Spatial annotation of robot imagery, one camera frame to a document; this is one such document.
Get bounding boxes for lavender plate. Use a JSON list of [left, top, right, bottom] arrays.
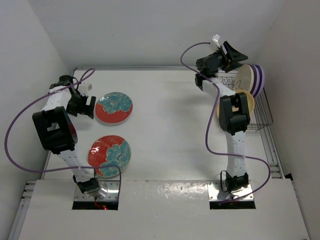
[[255, 64, 266, 97], [251, 64, 260, 98]]

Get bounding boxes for red teal floral plate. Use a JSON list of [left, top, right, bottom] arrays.
[[94, 92, 133, 125], [87, 135, 132, 178]]

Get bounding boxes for cream plate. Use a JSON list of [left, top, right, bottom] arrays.
[[234, 64, 254, 93]]

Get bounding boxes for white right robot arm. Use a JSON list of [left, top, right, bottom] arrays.
[[195, 41, 251, 193]]

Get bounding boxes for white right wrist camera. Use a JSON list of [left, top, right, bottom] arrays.
[[209, 34, 222, 53]]

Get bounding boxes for metal base plate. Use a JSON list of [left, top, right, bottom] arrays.
[[74, 180, 120, 202], [207, 181, 254, 202]]

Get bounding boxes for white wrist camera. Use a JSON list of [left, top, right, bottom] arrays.
[[209, 34, 222, 53], [77, 83, 92, 97]]

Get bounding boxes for grey wire dish rack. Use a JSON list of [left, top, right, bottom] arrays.
[[218, 64, 273, 131]]

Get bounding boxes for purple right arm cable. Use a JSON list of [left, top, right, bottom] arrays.
[[180, 41, 272, 203]]

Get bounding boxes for orange plate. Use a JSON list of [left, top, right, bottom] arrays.
[[216, 90, 255, 118]]

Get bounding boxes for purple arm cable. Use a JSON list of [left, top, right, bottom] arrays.
[[4, 67, 123, 201], [180, 41, 272, 203]]

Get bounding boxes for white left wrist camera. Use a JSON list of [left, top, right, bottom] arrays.
[[77, 83, 92, 97]]

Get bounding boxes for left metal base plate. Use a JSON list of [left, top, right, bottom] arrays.
[[74, 180, 120, 202]]

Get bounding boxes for red teal floral plate lower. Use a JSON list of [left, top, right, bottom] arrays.
[[87, 135, 132, 178]]

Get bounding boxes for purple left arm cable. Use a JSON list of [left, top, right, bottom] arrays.
[[4, 67, 123, 201]]

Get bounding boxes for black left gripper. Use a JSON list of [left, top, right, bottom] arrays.
[[66, 92, 96, 119]]

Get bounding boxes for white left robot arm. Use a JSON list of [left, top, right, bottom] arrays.
[[32, 75, 101, 198]]

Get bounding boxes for red teal floral plate upper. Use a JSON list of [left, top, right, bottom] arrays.
[[94, 92, 133, 125]]

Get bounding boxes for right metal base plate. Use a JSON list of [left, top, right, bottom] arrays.
[[207, 181, 254, 202]]

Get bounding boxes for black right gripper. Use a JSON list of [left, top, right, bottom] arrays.
[[214, 41, 249, 73]]

